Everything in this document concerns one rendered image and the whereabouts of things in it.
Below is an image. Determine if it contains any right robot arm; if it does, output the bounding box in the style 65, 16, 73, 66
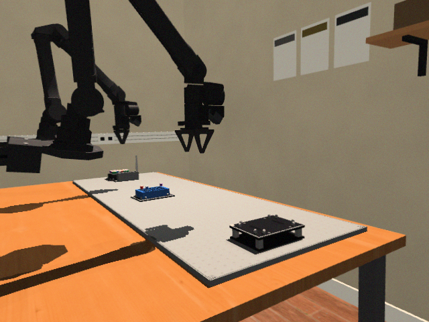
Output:
54, 0, 225, 152

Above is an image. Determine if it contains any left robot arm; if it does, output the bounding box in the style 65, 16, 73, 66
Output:
31, 23, 141, 140

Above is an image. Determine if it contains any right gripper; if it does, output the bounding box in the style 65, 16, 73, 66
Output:
175, 103, 215, 154

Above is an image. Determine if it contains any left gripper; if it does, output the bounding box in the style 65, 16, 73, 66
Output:
113, 115, 130, 144

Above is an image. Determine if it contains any white perforated base plate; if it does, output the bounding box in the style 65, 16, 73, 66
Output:
72, 172, 367, 287

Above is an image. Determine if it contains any blue grid rack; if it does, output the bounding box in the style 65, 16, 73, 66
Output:
135, 186, 170, 199

